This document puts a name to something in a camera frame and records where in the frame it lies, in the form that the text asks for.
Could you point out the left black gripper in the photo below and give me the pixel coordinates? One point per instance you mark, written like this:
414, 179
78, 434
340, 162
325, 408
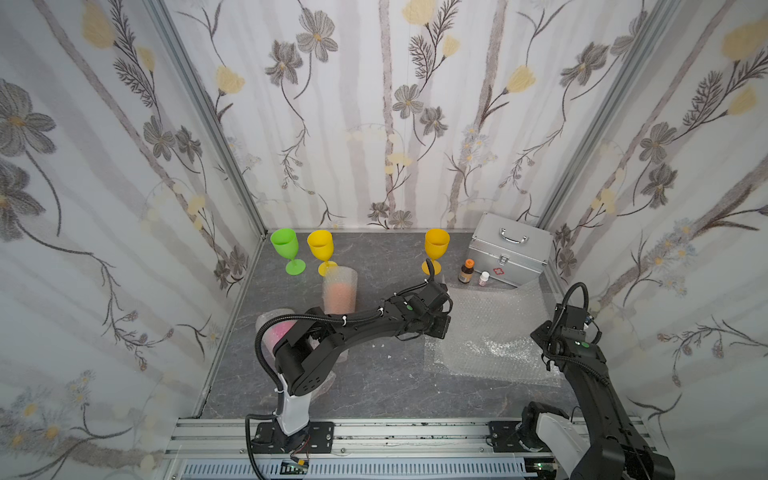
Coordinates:
441, 324

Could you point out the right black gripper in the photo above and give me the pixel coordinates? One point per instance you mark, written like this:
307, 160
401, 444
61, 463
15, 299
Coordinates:
546, 335

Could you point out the amber glass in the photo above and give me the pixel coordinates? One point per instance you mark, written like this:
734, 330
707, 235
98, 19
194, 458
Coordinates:
436, 245

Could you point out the orange glass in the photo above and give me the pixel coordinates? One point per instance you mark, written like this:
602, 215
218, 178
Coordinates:
340, 290

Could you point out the yellow glass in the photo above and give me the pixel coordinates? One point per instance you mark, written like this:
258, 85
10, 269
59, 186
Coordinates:
322, 248

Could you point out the green plastic wine glass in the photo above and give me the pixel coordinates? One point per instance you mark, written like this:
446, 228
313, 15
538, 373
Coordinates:
285, 242

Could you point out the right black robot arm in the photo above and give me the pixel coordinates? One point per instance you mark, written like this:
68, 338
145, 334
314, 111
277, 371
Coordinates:
614, 449

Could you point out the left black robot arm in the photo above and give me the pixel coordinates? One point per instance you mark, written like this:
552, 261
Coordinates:
299, 351

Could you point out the pink glass in bubble wrap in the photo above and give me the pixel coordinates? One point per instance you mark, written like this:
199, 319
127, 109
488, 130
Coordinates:
274, 334

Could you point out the brown bottle orange cap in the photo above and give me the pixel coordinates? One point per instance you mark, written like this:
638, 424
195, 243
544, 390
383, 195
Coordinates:
466, 272

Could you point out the silver aluminium case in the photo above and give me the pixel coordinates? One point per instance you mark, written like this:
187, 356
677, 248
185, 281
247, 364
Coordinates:
511, 252

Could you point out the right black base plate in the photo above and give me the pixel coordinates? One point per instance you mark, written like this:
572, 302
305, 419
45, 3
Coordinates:
512, 436

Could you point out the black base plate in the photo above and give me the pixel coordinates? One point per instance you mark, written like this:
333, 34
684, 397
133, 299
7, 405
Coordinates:
266, 437
512, 436

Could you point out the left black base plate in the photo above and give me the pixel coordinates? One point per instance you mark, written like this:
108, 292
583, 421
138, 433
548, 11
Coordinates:
266, 437

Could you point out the white slotted cable duct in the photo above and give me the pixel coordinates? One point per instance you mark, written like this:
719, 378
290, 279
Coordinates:
371, 468

